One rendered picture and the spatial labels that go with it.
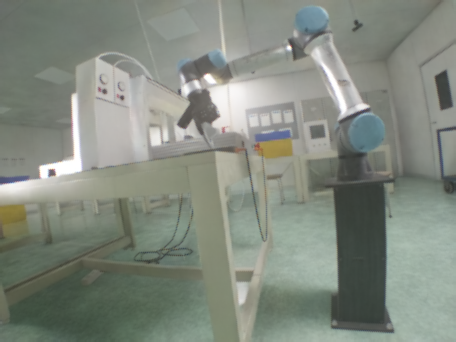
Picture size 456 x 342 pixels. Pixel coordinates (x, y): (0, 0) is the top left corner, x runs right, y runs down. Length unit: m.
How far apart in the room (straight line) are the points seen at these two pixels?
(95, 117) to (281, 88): 4.94
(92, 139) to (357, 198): 1.03
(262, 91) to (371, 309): 5.08
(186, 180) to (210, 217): 0.11
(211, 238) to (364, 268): 0.63
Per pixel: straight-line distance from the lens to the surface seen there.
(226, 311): 0.63
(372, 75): 6.03
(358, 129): 0.74
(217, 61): 0.86
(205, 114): 0.80
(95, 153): 0.94
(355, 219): 0.88
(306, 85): 5.58
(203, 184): 0.51
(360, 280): 0.98
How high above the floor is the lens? 0.71
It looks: level
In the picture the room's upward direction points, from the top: 7 degrees counter-clockwise
